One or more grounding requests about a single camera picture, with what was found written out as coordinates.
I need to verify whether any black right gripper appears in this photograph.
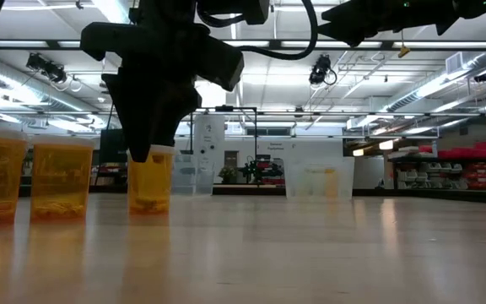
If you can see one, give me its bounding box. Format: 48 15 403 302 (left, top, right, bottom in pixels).
80 8 245 164

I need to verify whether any clear plastic bin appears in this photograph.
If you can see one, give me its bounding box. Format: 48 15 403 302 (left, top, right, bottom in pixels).
170 152 218 196
283 156 356 200

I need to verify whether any white equipment cabinet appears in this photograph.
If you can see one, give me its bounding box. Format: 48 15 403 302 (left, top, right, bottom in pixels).
194 114 226 170

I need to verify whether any black monitor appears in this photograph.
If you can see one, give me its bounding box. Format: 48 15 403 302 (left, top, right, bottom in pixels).
99 128 130 165

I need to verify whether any distant potted plant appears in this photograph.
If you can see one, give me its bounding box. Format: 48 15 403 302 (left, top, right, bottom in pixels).
219 166 238 185

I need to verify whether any distant black robot station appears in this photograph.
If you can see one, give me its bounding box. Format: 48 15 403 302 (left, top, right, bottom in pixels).
236 155 286 187

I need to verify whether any yellow hanging power plug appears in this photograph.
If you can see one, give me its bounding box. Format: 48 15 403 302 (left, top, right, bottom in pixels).
397 31 411 59

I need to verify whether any shelf with storage bins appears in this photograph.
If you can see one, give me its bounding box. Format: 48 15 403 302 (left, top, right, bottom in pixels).
388 142 486 191

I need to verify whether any black ceiling camera rig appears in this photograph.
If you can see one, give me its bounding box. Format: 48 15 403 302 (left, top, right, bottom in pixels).
25 52 69 84
309 53 338 85

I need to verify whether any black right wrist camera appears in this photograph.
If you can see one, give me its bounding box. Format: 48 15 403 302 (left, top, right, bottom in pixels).
196 0 270 25

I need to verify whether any silver ventilation duct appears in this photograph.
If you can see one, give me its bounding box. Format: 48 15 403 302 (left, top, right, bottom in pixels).
0 52 100 126
346 50 486 130

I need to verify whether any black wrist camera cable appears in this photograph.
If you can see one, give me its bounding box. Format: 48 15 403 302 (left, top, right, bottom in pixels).
196 0 320 61

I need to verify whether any black ceiling light rail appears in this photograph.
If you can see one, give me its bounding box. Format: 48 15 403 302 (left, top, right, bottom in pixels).
0 39 486 51

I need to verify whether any black aluminium table frame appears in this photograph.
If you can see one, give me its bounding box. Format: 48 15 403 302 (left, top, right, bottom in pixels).
17 183 486 207

